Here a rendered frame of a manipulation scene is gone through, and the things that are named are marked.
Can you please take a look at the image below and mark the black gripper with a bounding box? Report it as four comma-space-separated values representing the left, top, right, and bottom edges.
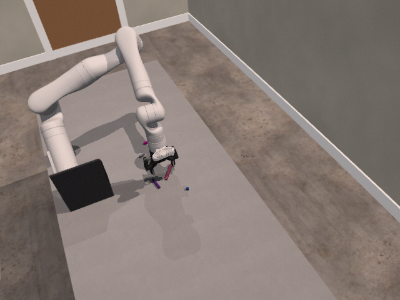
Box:
143, 146, 179, 175

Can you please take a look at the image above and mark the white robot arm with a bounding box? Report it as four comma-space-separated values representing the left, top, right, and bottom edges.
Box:
27, 26, 175, 174

